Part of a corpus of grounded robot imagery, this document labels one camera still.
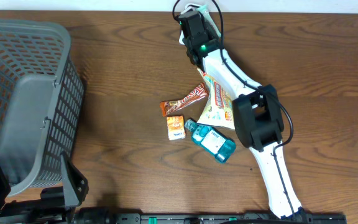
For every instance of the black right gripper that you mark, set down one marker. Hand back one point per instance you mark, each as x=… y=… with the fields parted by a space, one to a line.
x=211 y=32

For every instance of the yellow snack bag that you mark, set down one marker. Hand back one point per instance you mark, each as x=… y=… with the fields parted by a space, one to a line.
x=218 y=109

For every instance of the small orange box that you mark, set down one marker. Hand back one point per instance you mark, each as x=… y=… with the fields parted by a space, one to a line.
x=176 y=129

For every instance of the teal mouthwash bottle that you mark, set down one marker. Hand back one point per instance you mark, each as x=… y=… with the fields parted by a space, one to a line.
x=211 y=140

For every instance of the light blue wipes pack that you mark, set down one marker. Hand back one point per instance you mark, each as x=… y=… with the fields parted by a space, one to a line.
x=205 y=12

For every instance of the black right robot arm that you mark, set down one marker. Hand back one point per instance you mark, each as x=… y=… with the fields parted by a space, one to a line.
x=258 y=114

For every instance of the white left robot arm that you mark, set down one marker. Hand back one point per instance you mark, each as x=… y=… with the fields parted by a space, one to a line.
x=56 y=204

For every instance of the white barcode scanner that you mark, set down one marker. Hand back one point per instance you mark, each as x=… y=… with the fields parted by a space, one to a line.
x=189 y=7

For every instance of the dark grey plastic basket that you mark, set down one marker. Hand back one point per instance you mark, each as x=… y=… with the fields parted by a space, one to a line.
x=41 y=96

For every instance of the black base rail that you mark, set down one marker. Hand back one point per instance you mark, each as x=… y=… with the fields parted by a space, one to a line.
x=257 y=218

